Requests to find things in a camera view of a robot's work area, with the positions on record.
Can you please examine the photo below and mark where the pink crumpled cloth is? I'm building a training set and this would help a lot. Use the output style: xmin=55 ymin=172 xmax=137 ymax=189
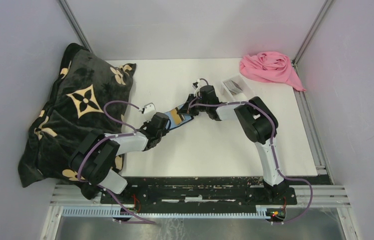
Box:
xmin=239 ymin=51 xmax=306 ymax=92

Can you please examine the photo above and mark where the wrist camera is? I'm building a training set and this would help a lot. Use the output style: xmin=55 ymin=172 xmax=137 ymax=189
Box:
xmin=139 ymin=102 xmax=157 ymax=116
xmin=192 ymin=78 xmax=208 ymax=91

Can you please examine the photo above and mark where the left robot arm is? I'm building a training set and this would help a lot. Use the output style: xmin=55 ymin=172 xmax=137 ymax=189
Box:
xmin=68 ymin=112 xmax=171 ymax=204

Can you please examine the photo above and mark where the white slotted cable duct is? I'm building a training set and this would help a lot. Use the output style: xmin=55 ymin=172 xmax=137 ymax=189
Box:
xmin=61 ymin=206 xmax=270 ymax=220

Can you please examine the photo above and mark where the white plastic bin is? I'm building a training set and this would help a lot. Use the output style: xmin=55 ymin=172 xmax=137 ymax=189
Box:
xmin=220 ymin=74 xmax=257 ymax=102

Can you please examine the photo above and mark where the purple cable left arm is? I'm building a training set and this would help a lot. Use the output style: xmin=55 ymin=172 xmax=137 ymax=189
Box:
xmin=77 ymin=100 xmax=157 ymax=225

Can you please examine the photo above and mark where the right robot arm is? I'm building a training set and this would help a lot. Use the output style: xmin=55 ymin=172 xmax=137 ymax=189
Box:
xmin=177 ymin=85 xmax=288 ymax=204

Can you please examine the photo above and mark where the aluminium frame rail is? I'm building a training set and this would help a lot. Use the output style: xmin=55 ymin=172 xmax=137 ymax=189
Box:
xmin=57 ymin=0 xmax=94 ymax=53
xmin=292 ymin=0 xmax=335 ymax=68

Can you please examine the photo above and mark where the aluminium frame rail right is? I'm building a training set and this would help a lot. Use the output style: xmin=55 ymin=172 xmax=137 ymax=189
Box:
xmin=292 ymin=0 xmax=335 ymax=68

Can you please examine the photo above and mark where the gold credit card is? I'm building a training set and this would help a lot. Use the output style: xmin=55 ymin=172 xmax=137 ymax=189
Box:
xmin=170 ymin=107 xmax=185 ymax=125

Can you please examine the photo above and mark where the stack of cards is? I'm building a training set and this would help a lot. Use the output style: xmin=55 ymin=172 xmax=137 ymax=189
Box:
xmin=223 ymin=80 xmax=243 ymax=95

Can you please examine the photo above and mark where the aluminium frame rail left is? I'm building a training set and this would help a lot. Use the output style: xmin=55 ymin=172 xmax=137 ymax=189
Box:
xmin=57 ymin=0 xmax=94 ymax=53

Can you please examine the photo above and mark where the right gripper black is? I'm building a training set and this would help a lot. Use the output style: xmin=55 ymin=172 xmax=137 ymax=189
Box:
xmin=177 ymin=94 xmax=209 ymax=117

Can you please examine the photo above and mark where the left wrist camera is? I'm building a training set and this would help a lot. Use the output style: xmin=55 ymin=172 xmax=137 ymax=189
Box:
xmin=139 ymin=102 xmax=157 ymax=116

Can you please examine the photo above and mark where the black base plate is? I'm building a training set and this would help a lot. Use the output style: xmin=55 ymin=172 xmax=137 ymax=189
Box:
xmin=116 ymin=176 xmax=297 ymax=214

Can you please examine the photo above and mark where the black floral pillow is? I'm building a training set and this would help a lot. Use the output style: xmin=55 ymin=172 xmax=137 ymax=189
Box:
xmin=18 ymin=43 xmax=137 ymax=200

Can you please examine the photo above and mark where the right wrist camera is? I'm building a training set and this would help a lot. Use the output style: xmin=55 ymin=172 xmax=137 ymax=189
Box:
xmin=192 ymin=78 xmax=208 ymax=91

